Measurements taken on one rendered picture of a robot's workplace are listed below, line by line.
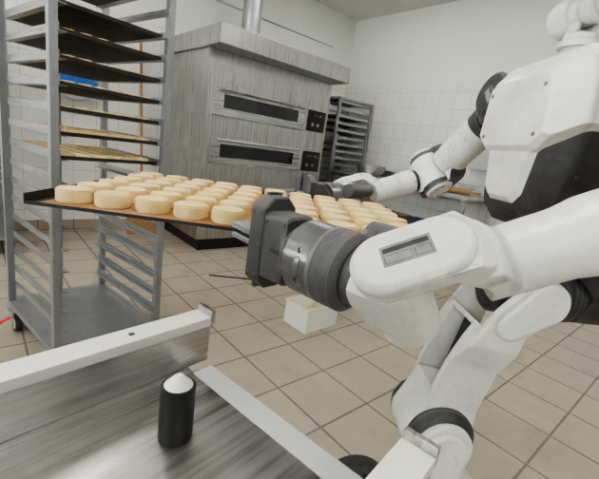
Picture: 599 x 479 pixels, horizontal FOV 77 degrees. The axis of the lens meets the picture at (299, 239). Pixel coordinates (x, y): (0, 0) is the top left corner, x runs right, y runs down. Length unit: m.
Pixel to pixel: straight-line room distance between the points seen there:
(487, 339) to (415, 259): 0.50
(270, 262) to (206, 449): 0.20
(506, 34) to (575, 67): 4.29
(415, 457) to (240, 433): 0.17
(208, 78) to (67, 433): 3.40
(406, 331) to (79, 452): 0.31
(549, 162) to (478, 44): 4.42
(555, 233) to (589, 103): 0.38
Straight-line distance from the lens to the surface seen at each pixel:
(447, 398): 0.89
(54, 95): 1.69
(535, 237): 0.37
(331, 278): 0.38
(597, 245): 0.38
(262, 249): 0.47
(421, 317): 0.38
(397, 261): 0.33
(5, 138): 2.28
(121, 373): 0.46
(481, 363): 0.86
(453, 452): 0.90
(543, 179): 0.75
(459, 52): 5.21
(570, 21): 0.89
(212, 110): 3.65
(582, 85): 0.74
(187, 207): 0.56
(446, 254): 0.33
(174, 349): 0.48
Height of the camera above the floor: 1.12
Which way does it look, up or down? 14 degrees down
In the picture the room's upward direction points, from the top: 8 degrees clockwise
